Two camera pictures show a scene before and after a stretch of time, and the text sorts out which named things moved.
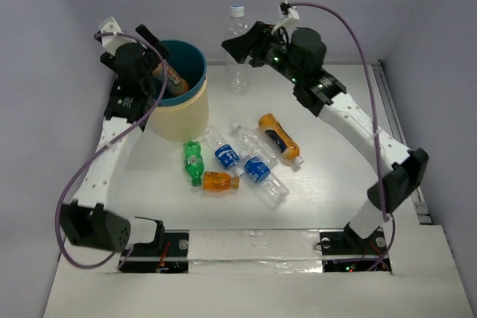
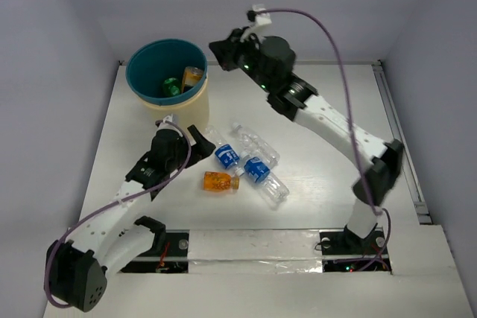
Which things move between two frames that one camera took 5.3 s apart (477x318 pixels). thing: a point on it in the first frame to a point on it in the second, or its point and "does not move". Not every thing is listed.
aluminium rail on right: (396, 121) does not move
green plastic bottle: (194, 162) to (171, 87)
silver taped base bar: (255, 252) does not move
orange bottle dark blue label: (281, 138) to (191, 77)
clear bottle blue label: (257, 170) does not move
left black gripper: (150, 59) to (191, 145)
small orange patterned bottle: (215, 181) does not move
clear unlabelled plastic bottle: (256, 145) does not move
